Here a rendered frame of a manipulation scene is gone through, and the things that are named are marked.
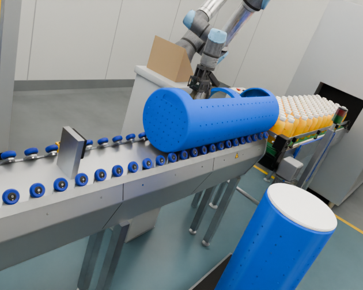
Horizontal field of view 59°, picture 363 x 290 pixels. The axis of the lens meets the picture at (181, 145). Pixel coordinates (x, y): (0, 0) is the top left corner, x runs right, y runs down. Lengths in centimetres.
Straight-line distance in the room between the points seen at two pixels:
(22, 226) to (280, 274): 92
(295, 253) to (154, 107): 81
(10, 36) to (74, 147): 148
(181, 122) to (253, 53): 549
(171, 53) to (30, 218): 115
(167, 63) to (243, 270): 113
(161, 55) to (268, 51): 488
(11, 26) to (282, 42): 504
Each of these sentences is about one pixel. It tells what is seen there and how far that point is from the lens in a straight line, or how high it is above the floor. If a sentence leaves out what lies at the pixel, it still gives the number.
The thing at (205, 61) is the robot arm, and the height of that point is 137.
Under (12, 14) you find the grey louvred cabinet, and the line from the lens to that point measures 246.
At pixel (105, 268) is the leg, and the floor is 33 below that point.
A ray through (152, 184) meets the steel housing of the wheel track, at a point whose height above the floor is 86.
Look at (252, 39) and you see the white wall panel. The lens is 680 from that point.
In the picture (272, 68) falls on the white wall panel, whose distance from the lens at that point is 658.
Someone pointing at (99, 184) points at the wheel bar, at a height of 93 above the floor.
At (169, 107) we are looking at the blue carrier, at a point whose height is 116.
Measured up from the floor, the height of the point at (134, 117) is 86.
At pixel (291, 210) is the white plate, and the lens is 127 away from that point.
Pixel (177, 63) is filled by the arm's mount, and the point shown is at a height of 125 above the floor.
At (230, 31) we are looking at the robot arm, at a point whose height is 149.
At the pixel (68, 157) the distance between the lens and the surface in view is 116.
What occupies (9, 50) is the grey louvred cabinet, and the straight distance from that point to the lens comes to 251.
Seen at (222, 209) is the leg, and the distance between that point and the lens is 233.
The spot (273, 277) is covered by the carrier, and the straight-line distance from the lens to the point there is 137.
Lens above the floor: 161
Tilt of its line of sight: 25 degrees down
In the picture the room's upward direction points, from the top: 20 degrees clockwise
